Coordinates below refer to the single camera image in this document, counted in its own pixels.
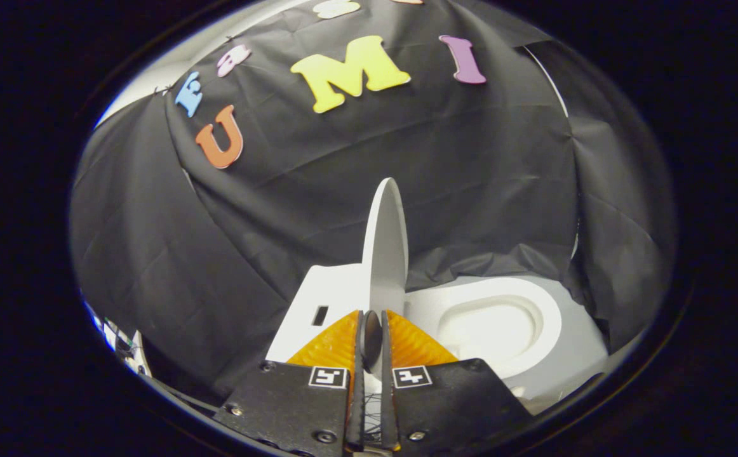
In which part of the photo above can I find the black backdrop cloth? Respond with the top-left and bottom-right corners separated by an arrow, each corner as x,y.
70,0 -> 678,407

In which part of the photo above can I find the white ceramic toilet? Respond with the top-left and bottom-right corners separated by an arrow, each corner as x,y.
266,263 -> 610,416

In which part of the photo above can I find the black cables bundle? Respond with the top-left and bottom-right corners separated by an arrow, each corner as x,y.
364,392 -> 384,442

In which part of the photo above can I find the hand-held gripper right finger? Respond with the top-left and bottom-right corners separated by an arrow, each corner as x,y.
379,310 -> 532,454

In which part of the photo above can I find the black round lid lifter handle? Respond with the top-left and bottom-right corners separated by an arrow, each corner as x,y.
363,310 -> 384,375

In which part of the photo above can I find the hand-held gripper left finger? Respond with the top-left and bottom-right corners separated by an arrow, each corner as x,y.
213,310 -> 366,456

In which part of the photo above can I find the white toilet lid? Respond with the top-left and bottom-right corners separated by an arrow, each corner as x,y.
361,178 -> 410,318

